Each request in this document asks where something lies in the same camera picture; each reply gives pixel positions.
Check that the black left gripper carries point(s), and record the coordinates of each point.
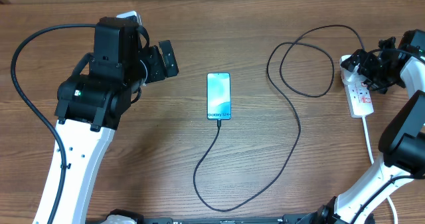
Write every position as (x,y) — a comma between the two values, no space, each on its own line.
(152,55)

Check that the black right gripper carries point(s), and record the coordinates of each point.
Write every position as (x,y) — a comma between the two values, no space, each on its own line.
(367,58)

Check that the Samsung Galaxy smartphone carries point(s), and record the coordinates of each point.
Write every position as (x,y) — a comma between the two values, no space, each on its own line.
(218,96)

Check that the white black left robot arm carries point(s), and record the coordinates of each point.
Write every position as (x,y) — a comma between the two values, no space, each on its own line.
(102,86)

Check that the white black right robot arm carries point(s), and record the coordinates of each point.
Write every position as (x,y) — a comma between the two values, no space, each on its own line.
(401,145)

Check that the white charger plug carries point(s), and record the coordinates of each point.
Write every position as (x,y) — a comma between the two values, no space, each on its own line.
(348,77)

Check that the white power strip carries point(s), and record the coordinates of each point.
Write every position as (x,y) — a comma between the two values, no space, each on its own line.
(358,96)

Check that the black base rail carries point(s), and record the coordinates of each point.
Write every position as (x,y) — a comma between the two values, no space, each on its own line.
(122,216)

